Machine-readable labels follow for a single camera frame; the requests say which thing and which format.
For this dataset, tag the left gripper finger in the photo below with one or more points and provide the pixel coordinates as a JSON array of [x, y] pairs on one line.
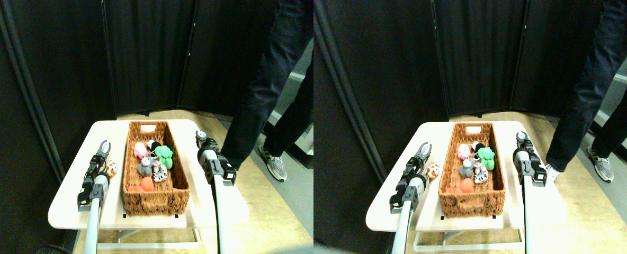
[[421, 155], [428, 154], [100, 153], [107, 152]]

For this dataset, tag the white orange-spotted toy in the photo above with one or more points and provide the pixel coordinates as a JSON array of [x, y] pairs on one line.
[[433, 171], [111, 169]]

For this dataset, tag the green toy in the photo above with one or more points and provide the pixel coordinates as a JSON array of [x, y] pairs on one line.
[[485, 154], [163, 152], [489, 164], [168, 163]]

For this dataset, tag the orange toy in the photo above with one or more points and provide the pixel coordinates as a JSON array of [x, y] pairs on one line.
[[466, 185], [146, 184]]

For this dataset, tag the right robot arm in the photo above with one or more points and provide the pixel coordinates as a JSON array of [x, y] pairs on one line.
[[529, 222], [222, 222]]

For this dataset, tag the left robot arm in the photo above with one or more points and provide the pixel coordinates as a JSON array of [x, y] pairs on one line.
[[403, 233], [93, 227]]

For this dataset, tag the low white table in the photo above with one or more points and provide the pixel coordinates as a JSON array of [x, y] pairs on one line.
[[424, 135], [101, 132]]

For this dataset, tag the black curtain stand foot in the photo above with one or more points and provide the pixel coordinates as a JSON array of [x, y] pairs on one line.
[[475, 115], [144, 113]]

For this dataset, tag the brown wicker basket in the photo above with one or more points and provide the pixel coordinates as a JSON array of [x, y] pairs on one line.
[[472, 205], [157, 203]]

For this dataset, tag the grey curtain stand pole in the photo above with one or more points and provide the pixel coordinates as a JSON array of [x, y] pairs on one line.
[[27, 79], [351, 106]]

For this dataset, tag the person's legs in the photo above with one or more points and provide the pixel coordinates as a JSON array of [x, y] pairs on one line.
[[599, 79], [271, 79]]

